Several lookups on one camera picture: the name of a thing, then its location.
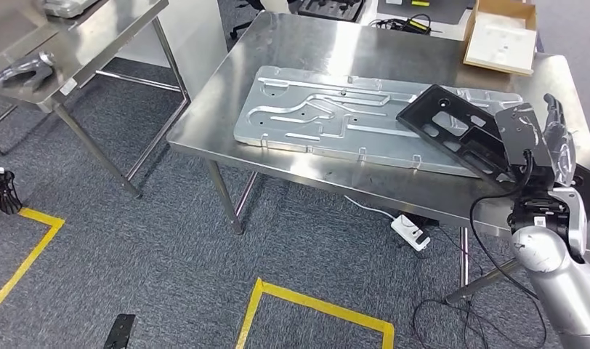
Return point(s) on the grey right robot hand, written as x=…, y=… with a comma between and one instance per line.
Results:
x=562, y=149

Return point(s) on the long black plastic part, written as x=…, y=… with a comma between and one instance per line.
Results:
x=454, y=135

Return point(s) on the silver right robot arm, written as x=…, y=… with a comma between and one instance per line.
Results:
x=559, y=279

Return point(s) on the stainless steel workbench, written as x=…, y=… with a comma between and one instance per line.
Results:
x=107, y=33
x=300, y=43

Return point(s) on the white foam insert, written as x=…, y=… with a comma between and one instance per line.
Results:
x=502, y=41

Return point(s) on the open cardboard box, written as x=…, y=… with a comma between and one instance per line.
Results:
x=470, y=43

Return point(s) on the black flat box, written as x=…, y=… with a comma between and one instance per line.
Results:
x=427, y=222

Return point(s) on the white power strip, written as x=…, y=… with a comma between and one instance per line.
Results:
x=408, y=231

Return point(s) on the black charger with yellow label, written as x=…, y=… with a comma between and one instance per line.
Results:
x=418, y=25

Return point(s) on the embossed grey metal plate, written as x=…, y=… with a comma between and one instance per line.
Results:
x=324, y=111

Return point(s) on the black foam tray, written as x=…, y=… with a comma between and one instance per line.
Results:
x=331, y=9

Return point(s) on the yellow floor tape square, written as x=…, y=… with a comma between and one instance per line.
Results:
x=319, y=306

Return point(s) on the black office chair base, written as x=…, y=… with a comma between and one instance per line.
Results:
x=247, y=24

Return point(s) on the white cabinet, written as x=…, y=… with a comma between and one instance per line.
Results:
x=194, y=38

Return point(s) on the small grey metal plate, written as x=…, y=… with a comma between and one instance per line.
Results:
x=69, y=7

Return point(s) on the spare grey robot hand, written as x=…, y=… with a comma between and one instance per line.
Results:
x=25, y=70

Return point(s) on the black right wrist camera bracket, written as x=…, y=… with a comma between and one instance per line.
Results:
x=521, y=135

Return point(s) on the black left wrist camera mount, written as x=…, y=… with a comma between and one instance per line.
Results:
x=119, y=332

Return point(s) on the black lattice frame object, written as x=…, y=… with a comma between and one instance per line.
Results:
x=3, y=192

